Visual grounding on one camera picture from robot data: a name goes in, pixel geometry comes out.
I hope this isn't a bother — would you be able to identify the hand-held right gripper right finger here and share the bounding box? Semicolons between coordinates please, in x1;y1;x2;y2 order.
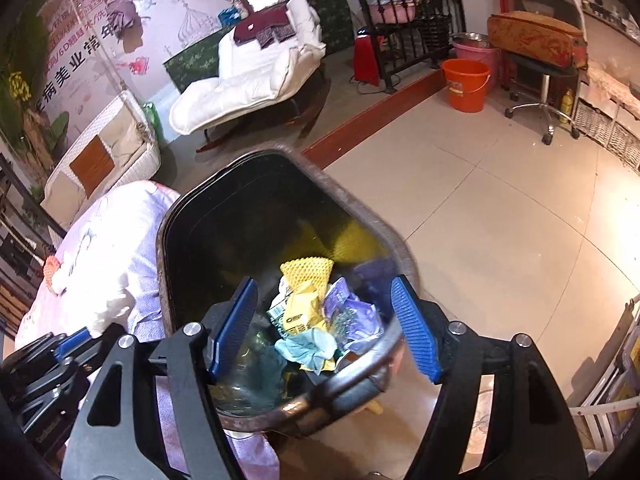
390;274;588;480

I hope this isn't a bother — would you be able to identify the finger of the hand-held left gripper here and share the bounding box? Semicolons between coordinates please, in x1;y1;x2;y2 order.
0;322;126;378
14;359;92;442

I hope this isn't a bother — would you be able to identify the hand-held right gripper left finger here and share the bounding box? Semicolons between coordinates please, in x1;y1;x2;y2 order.
60;276;261;480

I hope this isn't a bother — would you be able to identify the green drink carton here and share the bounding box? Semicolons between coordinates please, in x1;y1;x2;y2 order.
235;325;291;406

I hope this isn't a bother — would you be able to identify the purple plastic wrapper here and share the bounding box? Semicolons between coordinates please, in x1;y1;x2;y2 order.
322;276;384;354

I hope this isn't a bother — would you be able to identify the yellow snack bag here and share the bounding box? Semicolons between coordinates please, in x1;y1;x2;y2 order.
267;282;329;339

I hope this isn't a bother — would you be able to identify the light blue tissue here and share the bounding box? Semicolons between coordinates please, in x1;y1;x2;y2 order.
274;329;339;374

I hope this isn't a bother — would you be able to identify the yellow foam net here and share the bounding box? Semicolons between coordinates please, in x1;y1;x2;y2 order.
280;257;335;294

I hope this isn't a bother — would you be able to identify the dark trash bin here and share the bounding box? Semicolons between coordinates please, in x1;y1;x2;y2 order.
156;147;421;442

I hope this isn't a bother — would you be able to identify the floral bedsheet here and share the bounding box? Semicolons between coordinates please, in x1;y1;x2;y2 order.
15;180;281;480

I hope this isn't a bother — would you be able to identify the brown square cushion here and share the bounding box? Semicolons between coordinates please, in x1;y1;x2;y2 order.
69;137;116;197

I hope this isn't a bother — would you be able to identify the beige sofa with cushions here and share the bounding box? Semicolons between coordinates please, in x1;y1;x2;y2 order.
40;92;163;222

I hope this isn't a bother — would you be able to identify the white padded lounge chair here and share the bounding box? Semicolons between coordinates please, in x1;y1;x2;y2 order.
169;0;329;154

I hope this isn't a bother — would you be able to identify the orange plastic bucket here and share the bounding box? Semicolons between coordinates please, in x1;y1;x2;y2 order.
441;58;492;114

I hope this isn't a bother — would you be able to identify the wheeled metal stool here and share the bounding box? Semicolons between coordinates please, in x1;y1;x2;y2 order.
504;55;584;147

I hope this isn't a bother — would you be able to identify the red electric heater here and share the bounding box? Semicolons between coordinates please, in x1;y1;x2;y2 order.
352;27;384;87

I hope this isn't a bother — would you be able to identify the pink plastic basin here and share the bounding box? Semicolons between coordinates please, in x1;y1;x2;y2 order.
450;32;502;79

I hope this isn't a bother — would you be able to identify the white wicker shelf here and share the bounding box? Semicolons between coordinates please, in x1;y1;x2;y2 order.
572;67;640;172

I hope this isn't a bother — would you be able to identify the black iron rack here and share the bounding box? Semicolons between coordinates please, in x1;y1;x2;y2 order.
352;0;457;94

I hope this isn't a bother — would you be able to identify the maroon folded cloth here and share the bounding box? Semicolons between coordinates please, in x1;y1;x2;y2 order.
234;7;299;52

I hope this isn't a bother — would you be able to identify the orange patterned bolster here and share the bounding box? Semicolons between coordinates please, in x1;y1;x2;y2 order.
487;11;589;69

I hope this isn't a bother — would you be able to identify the green patterned box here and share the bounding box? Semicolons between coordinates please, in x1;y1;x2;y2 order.
305;0;357;57

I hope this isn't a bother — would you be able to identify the folded purple umbrella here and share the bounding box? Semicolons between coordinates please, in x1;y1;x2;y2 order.
87;0;144;44

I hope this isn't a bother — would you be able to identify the white metal frame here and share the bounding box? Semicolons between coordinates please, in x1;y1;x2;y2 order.
570;294;640;462

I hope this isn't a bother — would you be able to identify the wall poster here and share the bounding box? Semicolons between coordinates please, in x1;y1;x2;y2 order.
0;0;251;137

